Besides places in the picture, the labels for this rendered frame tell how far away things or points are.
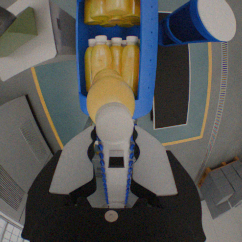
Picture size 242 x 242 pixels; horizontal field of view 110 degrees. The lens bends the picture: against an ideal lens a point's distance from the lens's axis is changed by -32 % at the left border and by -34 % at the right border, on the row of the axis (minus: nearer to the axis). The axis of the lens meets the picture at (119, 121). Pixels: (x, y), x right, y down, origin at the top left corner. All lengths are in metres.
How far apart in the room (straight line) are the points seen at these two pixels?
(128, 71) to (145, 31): 0.14
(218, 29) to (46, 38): 0.75
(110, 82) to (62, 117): 1.79
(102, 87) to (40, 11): 0.44
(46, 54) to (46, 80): 1.39
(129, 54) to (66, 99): 1.47
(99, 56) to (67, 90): 1.36
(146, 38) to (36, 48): 0.37
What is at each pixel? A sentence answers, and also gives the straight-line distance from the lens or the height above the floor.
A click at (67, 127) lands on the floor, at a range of 1.99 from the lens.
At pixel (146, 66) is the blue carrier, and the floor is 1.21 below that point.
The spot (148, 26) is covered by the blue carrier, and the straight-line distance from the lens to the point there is 0.38.
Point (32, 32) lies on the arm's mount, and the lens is 0.49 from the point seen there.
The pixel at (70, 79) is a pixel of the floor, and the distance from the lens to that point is 1.70.
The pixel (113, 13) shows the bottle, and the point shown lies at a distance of 0.44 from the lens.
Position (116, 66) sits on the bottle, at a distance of 0.46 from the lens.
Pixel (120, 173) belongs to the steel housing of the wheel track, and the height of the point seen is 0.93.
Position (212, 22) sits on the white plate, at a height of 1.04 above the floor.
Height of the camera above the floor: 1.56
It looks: 61 degrees down
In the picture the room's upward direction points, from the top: 179 degrees clockwise
